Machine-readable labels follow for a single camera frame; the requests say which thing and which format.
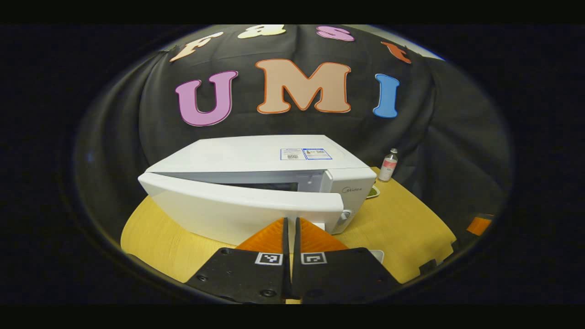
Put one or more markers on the white microwave oven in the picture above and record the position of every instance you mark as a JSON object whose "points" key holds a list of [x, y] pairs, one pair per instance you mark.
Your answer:
{"points": [[247, 210]]}

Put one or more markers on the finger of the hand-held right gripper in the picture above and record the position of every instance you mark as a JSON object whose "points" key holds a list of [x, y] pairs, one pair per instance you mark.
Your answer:
{"points": [[480, 225]]}

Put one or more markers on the clear bottle with pink label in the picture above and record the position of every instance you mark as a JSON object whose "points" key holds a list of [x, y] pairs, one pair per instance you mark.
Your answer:
{"points": [[388, 167]]}

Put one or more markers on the white divided tray of beans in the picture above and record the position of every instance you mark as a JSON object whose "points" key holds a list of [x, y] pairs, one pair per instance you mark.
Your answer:
{"points": [[373, 193]]}

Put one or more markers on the white rectangular plate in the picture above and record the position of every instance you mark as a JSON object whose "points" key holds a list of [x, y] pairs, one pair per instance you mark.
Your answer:
{"points": [[377, 256]]}

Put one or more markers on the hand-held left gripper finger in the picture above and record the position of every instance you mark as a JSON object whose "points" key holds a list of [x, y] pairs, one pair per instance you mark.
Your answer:
{"points": [[286, 256], [297, 256]]}

